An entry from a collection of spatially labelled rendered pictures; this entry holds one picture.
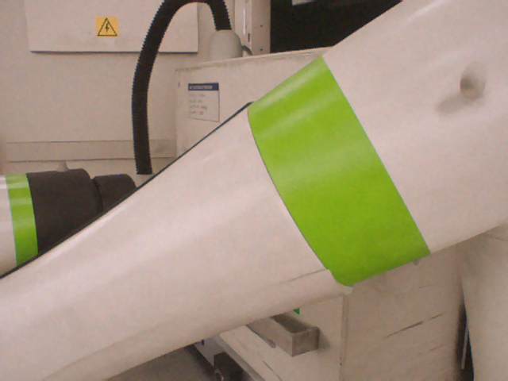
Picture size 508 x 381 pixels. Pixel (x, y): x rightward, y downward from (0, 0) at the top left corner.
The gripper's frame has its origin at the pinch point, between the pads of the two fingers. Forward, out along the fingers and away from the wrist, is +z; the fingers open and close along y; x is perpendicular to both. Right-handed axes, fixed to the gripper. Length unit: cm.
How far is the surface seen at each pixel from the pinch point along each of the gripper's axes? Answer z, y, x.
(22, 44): -19, -67, 22
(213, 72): 3.8, -21.9, 14.6
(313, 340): 3.0, 5.9, -17.6
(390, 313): 10.9, 10.4, -14.2
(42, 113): -17, -66, 7
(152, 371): -6.3, -28.8, -38.4
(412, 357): 15.6, 10.4, -21.6
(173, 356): -1.3, -31.4, -38.3
